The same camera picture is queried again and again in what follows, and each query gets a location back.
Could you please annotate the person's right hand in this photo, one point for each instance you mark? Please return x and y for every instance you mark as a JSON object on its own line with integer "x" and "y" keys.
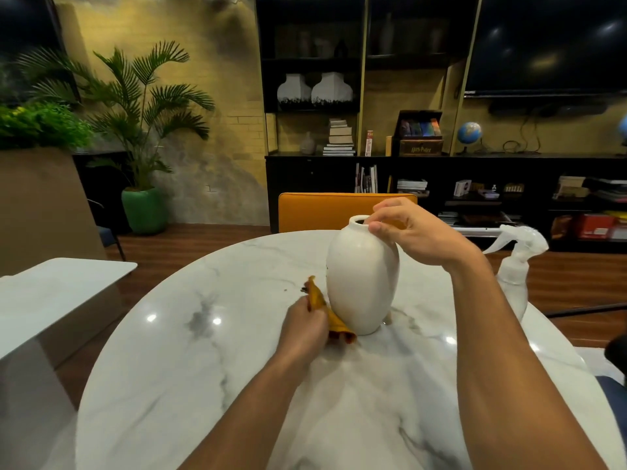
{"x": 426, "y": 237}

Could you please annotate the person's left hand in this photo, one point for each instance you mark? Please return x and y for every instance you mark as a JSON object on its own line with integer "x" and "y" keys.
{"x": 301, "y": 335}

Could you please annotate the person's left fingers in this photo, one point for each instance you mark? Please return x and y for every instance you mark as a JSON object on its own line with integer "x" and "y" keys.
{"x": 308, "y": 308}

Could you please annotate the person's right thumb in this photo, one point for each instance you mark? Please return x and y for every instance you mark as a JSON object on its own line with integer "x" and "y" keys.
{"x": 379, "y": 232}

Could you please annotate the orange cloth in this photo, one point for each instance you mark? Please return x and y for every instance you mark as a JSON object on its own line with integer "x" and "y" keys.
{"x": 341, "y": 331}

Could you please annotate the white ceramic vase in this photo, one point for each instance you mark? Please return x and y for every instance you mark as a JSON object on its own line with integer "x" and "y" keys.
{"x": 360, "y": 283}

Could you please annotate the person's left forearm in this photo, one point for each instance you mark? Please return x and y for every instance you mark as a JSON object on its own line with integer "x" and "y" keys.
{"x": 250, "y": 416}

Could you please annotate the person's right forearm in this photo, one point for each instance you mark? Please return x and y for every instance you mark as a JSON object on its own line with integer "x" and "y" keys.
{"x": 509, "y": 367}

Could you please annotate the upright books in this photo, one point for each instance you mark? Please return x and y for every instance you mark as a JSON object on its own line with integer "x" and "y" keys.
{"x": 366, "y": 180}

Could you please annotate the low stack of magazines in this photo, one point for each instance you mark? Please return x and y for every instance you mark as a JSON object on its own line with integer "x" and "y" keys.
{"x": 412, "y": 185}

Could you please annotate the orange chair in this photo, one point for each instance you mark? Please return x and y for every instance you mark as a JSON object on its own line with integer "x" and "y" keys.
{"x": 313, "y": 212}

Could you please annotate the black shelf unit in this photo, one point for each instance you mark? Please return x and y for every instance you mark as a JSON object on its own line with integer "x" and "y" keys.
{"x": 313, "y": 178}

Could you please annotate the red and white book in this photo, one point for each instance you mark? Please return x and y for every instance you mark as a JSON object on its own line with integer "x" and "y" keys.
{"x": 369, "y": 143}

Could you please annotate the small white box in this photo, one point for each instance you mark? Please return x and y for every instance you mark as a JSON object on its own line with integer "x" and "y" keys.
{"x": 462, "y": 188}

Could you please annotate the brown box of books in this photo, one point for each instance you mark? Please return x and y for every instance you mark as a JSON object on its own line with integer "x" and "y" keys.
{"x": 420, "y": 141}

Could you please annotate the small grey vase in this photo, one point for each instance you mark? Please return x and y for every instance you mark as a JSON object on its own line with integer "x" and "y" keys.
{"x": 307, "y": 144}

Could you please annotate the blue globe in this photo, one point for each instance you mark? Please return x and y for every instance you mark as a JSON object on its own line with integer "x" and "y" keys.
{"x": 469, "y": 133}
{"x": 623, "y": 129}

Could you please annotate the white spray bottle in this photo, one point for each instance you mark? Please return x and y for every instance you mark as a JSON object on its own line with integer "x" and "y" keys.
{"x": 514, "y": 274}

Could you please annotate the green plant pot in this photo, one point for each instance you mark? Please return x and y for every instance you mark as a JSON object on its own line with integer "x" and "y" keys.
{"x": 144, "y": 210}

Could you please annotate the beige stack of books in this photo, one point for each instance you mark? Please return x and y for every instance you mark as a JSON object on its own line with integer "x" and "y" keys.
{"x": 570, "y": 187}

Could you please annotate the black soundbar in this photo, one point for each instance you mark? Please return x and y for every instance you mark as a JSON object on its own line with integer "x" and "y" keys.
{"x": 548, "y": 108}

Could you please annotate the red box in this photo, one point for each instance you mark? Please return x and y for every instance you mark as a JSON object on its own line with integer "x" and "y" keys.
{"x": 594, "y": 226}

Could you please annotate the palm plant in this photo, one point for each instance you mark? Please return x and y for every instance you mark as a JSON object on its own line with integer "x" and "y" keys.
{"x": 142, "y": 136}

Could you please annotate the large black television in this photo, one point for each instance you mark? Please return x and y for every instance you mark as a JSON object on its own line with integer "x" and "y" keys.
{"x": 543, "y": 43}

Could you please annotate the brown planter box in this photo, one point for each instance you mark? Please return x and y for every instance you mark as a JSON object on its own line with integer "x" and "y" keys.
{"x": 39, "y": 210}

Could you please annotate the green leafy bush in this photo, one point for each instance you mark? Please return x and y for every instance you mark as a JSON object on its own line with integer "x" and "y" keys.
{"x": 44, "y": 124}

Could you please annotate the blue chair with black frame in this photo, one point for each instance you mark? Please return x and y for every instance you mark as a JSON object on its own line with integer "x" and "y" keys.
{"x": 107, "y": 235}

